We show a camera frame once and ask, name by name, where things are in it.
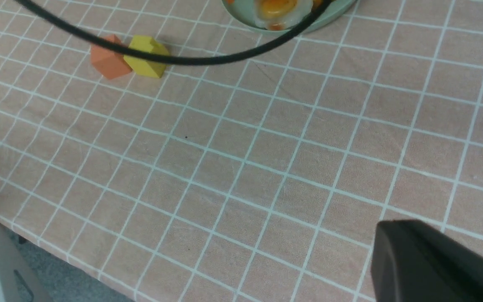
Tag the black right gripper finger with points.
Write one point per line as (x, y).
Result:
(414, 262)

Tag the fried egg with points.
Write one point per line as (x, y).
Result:
(278, 15)

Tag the pink checked tablecloth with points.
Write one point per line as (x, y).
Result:
(260, 180)

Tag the teal centre plate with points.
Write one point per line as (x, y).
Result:
(241, 11)

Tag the orange block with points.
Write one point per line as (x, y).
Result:
(109, 64)

